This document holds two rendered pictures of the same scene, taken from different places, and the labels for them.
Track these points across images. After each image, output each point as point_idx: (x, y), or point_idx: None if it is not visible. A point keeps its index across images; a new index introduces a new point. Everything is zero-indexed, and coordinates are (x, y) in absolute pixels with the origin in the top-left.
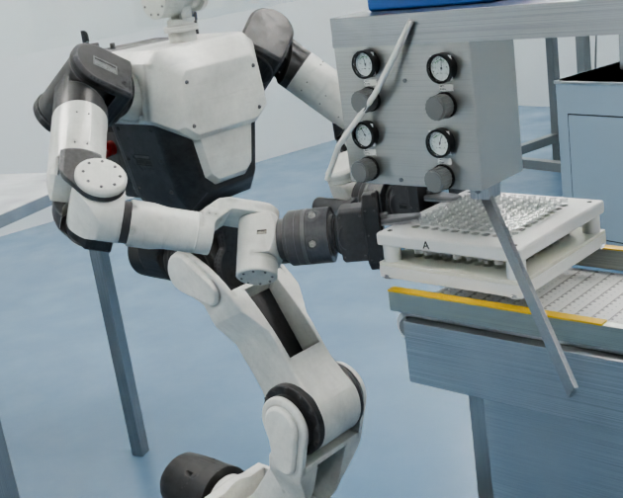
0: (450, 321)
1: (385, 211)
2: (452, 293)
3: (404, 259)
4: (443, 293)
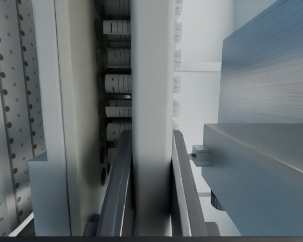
0: None
1: (218, 231)
2: (25, 120)
3: (100, 211)
4: (14, 128)
